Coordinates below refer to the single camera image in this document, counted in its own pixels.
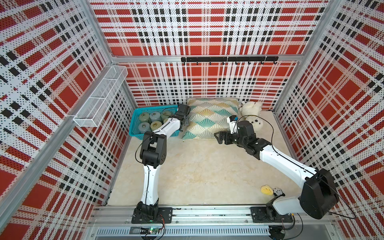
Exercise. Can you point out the dark green tea canister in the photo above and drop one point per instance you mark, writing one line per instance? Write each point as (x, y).
(144, 117)

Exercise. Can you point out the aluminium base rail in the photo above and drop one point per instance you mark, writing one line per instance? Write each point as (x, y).
(182, 215)

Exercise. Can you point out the light blue tea canister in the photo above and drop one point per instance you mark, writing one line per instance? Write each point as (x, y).
(155, 116)

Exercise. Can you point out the blue grey tea canister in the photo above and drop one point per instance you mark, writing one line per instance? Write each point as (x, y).
(144, 127)

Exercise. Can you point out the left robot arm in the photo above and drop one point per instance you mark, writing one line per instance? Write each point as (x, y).
(153, 153)

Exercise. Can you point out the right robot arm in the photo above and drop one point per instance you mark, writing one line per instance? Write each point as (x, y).
(318, 194)

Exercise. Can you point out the fan pattern pillow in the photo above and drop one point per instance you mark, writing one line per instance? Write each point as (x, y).
(209, 116)

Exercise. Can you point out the green circuit board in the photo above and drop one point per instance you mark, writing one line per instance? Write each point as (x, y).
(149, 231)

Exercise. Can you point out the white plush bear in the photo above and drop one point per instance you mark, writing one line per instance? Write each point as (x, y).
(250, 112)

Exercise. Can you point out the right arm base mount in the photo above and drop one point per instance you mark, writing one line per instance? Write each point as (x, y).
(268, 215)

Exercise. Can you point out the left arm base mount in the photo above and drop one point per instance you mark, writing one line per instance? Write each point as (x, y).
(149, 215)

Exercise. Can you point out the black hook rail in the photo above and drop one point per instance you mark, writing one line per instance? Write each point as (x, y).
(260, 59)

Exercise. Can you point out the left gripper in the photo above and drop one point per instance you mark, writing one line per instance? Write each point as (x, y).
(186, 122)

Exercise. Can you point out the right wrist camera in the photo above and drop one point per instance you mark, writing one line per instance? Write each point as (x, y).
(232, 121)

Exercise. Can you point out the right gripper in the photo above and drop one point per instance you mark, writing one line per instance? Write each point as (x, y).
(227, 136)

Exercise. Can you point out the yellow plush toy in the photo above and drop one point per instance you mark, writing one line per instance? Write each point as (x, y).
(267, 190)

